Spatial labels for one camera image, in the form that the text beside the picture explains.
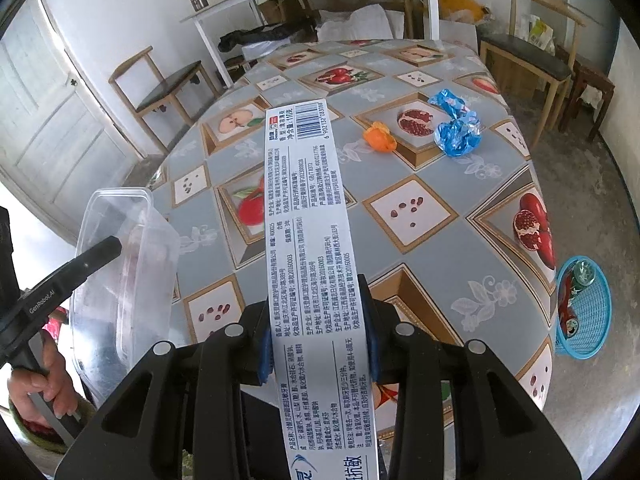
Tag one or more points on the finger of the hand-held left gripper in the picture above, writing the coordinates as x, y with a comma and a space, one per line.
92, 260

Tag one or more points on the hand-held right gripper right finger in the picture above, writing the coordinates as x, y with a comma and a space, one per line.
376, 340

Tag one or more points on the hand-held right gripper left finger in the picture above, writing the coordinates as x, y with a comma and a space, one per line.
265, 355

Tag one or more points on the clear plastic container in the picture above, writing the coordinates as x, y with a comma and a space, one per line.
130, 285

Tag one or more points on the white toothpaste box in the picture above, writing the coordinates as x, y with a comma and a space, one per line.
310, 260

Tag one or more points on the red snack bag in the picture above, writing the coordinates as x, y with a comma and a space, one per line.
567, 320

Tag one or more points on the green plastic bottle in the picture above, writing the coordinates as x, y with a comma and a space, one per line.
584, 274

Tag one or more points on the blue plastic basket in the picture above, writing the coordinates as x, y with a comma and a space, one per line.
597, 320

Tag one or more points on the person's left hand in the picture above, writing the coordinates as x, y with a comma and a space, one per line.
60, 382

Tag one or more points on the fruit print tablecloth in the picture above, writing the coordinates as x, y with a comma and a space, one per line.
450, 260

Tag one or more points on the white panel door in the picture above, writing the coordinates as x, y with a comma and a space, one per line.
50, 125

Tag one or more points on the wooden chair dark seat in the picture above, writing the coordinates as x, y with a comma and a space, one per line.
170, 87
525, 62

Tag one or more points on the orange peel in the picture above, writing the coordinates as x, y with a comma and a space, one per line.
380, 136

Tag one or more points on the blue foil wrapper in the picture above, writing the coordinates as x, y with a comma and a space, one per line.
457, 132

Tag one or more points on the black cloth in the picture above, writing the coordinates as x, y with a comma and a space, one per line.
260, 35

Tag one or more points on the cardboard box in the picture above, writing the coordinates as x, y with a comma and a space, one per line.
277, 10

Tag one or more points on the white sack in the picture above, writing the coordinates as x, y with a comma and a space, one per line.
355, 22

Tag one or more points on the dark wooden stool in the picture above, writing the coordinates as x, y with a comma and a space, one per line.
592, 82

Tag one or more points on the white shelf table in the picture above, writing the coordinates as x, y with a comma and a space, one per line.
432, 5

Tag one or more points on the yellow bag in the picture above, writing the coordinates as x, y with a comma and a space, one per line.
462, 7

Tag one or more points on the white green bag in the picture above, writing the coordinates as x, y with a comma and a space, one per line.
539, 34

